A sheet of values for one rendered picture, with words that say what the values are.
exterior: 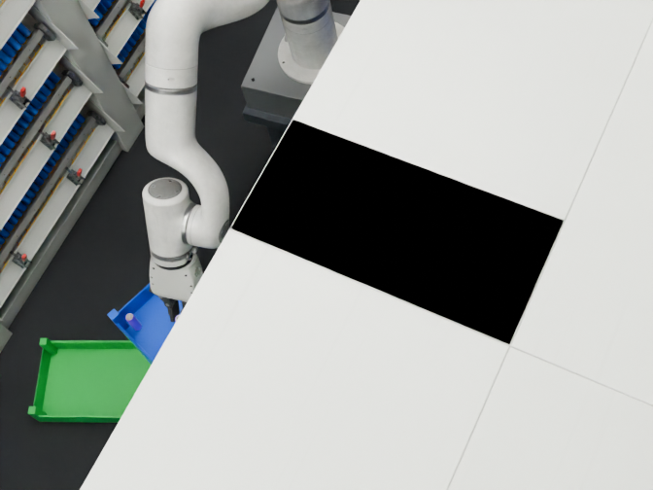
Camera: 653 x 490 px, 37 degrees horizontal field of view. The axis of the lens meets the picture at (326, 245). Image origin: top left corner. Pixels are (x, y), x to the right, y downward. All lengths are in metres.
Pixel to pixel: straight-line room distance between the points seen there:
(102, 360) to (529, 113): 2.05
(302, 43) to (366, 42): 1.61
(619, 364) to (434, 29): 0.27
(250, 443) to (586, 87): 0.33
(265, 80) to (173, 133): 0.75
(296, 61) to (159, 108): 0.77
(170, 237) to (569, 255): 1.24
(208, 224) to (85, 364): 0.97
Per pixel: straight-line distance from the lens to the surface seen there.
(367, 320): 0.61
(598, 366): 0.61
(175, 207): 1.76
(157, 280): 1.92
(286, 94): 2.39
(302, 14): 2.24
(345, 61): 0.71
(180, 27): 1.66
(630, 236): 0.65
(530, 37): 0.72
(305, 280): 0.63
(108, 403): 2.58
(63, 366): 2.65
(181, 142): 1.73
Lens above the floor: 2.36
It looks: 65 degrees down
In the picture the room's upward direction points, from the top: 14 degrees counter-clockwise
